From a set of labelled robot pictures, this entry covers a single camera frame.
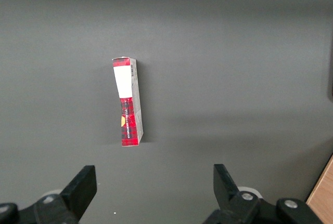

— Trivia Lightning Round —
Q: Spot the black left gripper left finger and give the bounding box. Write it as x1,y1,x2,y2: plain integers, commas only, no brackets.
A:
0,165,98,224

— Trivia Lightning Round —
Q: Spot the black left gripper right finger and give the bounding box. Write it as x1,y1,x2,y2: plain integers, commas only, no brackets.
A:
201,163,325,224

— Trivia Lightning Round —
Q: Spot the wooden two-drawer cabinet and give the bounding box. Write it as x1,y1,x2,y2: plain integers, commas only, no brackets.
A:
305,153,333,224

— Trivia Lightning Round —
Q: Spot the red tartan carton box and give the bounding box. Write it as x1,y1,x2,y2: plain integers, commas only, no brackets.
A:
111,56,144,148

